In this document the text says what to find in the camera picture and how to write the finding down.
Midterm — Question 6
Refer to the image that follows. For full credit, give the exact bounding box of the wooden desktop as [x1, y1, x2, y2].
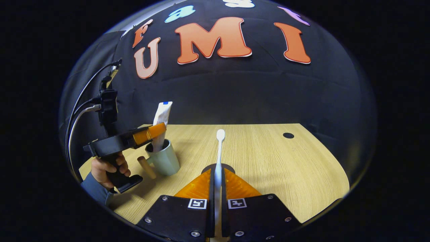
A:
[78, 123, 350, 225]

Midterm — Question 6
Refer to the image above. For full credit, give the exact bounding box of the dark round coaster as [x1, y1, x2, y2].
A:
[201, 163, 236, 175]

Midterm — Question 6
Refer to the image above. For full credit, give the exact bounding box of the grey cable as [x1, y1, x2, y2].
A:
[67, 104, 102, 175]

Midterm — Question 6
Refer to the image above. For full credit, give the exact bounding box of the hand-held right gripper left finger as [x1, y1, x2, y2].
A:
[136, 168, 215, 242]

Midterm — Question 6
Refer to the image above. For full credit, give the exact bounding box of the white toothpaste tube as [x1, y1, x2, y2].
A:
[152, 101, 173, 152]

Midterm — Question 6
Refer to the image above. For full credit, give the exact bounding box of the white toothbrush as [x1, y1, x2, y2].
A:
[214, 129, 226, 242]

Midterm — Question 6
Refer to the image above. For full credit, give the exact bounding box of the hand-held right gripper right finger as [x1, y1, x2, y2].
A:
[221, 167, 303, 242]

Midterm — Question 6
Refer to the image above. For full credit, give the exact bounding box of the pale blue cup wooden handle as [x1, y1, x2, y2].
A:
[137, 139, 181, 179]

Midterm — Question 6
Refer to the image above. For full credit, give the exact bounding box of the black cable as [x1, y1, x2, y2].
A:
[65, 59, 123, 182]

